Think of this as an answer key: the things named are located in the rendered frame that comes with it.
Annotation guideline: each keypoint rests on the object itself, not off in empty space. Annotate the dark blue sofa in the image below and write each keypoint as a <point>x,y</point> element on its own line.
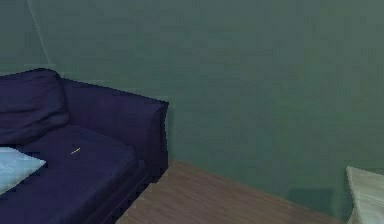
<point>110,140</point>

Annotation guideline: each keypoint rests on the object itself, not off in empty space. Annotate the pale blue pillow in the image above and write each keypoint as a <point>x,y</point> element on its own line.
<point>15,166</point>

